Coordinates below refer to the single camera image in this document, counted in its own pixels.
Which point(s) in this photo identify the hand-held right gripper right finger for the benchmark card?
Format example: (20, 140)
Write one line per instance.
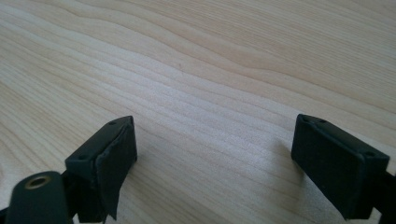
(336, 165)

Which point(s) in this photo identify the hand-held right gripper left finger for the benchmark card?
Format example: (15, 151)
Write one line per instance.
(106, 155)

